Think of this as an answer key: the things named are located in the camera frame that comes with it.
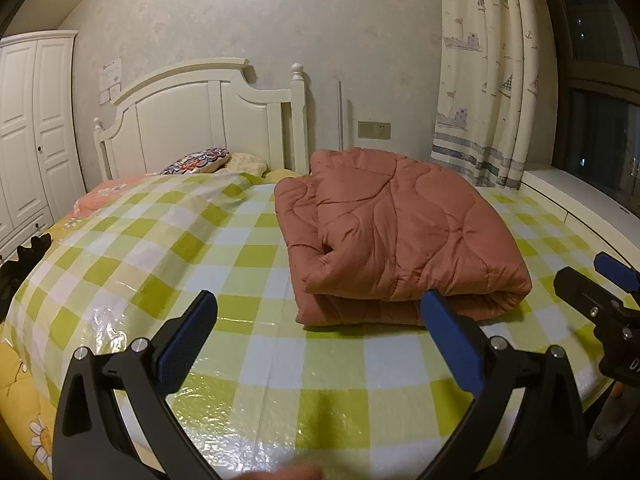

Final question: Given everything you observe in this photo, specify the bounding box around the yellow floral bed quilt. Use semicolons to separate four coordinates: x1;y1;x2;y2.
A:
0;176;168;480

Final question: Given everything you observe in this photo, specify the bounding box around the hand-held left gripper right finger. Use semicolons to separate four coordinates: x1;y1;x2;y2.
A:
421;289;591;480

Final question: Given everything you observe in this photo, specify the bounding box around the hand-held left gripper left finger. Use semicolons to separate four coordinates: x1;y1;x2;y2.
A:
52;290;219;480

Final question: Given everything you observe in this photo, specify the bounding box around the white window sill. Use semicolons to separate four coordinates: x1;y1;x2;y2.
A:
520;167;640;271

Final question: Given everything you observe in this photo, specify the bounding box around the green white checked plastic sheet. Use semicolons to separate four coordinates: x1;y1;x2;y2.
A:
10;170;636;480

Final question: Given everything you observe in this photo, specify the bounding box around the white wardrobe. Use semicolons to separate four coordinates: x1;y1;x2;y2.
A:
0;30;87;261

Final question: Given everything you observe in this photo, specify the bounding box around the cream boat-print curtain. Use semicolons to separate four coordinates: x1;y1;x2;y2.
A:
431;0;543;190

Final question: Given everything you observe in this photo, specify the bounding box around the pale yellow pillow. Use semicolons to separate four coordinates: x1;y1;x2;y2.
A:
220;152;268;176

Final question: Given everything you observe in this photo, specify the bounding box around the slim grey desk lamp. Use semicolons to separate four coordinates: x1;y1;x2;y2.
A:
336;80;346;151

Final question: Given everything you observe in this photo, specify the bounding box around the black cloth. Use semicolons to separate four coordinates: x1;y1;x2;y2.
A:
0;234;53;323

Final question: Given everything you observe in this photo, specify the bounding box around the colourful patterned pillow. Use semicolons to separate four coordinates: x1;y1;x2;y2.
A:
161;147;232;176

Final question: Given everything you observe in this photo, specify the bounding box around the white wooden bed headboard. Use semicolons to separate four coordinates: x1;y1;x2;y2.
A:
93;57;310;183

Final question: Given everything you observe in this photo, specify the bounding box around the dark window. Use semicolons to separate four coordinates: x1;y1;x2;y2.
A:
545;0;640;211

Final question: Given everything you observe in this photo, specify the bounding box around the beige wall socket panel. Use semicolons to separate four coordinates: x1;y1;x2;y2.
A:
357;120;392;139

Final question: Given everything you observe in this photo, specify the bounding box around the white paper wall notice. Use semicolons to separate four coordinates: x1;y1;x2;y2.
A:
101;57;124;90

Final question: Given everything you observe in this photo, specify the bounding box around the red-brown quilted jacket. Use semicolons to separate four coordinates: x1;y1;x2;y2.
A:
274;147;532;331

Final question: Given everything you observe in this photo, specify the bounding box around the person's left hand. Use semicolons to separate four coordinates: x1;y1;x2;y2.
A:
240;465;326;480

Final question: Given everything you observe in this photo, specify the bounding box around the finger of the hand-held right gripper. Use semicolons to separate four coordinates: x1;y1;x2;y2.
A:
553;266;640;322
594;252;640;295

